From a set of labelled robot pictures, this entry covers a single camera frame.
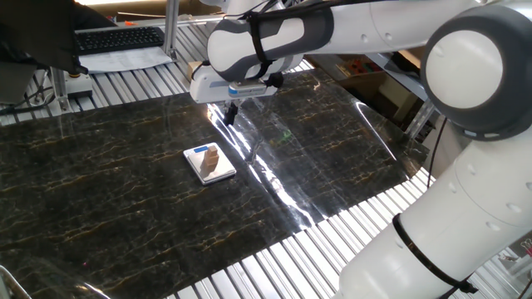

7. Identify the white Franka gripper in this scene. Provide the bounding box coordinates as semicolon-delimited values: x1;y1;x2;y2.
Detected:
189;61;278;126

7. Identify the small stepped wooden block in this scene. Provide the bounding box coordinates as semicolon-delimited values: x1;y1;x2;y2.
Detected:
201;145;220;169

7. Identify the silver digital pocket scale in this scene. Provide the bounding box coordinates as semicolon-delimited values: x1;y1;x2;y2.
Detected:
182;142;238;186

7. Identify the silver flange mounting plate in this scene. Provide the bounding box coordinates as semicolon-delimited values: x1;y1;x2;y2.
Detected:
227;78;269;100

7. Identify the light wooden cube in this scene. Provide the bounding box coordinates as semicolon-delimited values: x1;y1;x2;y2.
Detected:
186;61;204;82

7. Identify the white paper sheet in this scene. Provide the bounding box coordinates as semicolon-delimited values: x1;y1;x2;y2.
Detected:
78;45;174;75

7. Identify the black computer keyboard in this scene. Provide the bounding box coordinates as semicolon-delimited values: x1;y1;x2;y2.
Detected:
74;26;166;56

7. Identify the open cardboard box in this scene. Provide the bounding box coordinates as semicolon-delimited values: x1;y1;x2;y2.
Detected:
305;53;421;121

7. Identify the white emergency stop box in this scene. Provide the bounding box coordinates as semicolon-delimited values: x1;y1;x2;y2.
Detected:
66;72;94;100

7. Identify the black marble pattern mat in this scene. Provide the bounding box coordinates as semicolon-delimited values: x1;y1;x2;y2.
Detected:
0;68;430;299

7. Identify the aluminium table leg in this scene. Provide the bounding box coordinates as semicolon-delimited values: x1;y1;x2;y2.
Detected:
365;51;438;141

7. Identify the black monitor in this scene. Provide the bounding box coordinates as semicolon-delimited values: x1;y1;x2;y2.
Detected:
0;0;118;76

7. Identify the dark grey box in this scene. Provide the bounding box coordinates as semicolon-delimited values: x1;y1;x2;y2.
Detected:
0;61;39;105

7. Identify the aluminium frame post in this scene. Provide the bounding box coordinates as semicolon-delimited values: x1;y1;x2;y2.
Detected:
48;66;72;114
162;0;181;61

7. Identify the black cable strap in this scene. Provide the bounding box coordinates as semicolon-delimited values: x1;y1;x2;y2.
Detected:
392;213;480;298

